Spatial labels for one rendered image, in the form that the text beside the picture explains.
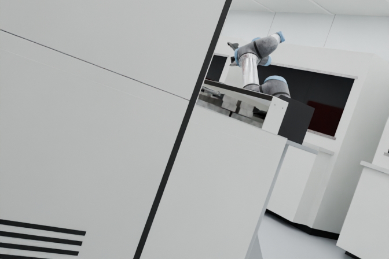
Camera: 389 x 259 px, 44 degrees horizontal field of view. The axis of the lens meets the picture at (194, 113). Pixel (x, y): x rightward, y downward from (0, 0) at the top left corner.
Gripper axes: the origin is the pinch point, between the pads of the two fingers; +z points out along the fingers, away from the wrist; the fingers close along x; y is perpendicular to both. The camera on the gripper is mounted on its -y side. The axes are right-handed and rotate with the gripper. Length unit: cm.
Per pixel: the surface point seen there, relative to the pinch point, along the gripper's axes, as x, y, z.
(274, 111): 58, 82, 58
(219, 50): -132, -282, -264
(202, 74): 56, 106, 116
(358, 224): 118, -46, -192
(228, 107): 53, 64, 66
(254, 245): 114, 30, 24
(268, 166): 79, 79, 61
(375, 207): 104, -29, -195
